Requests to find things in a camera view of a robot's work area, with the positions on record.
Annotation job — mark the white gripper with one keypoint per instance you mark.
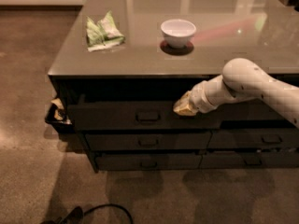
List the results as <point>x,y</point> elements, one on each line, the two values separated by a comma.
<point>198,99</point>

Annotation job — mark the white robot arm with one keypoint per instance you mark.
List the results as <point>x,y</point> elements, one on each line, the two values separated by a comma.
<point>241,80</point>

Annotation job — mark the dark drawer cabinet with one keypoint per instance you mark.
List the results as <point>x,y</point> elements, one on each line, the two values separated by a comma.
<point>145,68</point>

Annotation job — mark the white bowl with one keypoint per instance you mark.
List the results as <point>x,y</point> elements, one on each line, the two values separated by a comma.
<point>178,33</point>

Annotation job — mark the green chip bag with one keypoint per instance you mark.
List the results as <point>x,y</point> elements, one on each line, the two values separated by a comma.
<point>103,34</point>

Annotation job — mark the black bin with trash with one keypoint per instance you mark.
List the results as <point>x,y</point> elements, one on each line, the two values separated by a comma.
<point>57,117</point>

